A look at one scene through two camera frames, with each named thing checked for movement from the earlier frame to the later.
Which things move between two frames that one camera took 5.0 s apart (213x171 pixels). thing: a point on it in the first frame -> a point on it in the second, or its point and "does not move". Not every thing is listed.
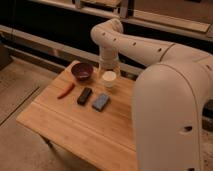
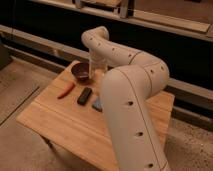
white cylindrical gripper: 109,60 -> 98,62
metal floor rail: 61,46 does not move
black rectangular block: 84,96 does not move
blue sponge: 101,101 does not move
